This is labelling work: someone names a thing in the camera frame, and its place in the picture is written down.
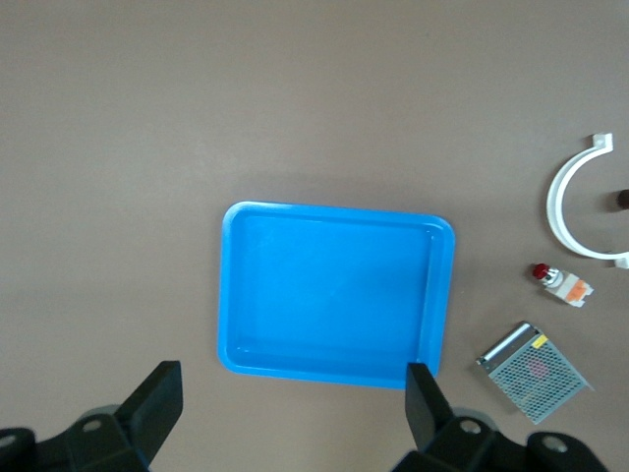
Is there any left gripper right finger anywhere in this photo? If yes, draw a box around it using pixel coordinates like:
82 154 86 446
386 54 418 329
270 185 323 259
392 362 611 472

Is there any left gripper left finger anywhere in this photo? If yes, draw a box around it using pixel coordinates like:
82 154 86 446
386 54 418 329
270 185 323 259
0 361 184 472

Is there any metal mesh power supply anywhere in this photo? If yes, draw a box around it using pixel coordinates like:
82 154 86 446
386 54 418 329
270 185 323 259
475 321 595 425

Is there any blue plastic tray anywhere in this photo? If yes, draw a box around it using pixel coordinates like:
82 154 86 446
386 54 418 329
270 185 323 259
215 200 457 391

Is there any red white push button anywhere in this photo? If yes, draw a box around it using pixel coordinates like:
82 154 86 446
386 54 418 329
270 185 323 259
532 263 595 310

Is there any brown table cover sheet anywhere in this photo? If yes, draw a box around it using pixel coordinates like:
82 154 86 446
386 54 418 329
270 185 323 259
0 0 629 472

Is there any large white curved bracket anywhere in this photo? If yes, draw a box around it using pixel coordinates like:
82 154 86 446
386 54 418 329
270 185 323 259
546 132 629 270

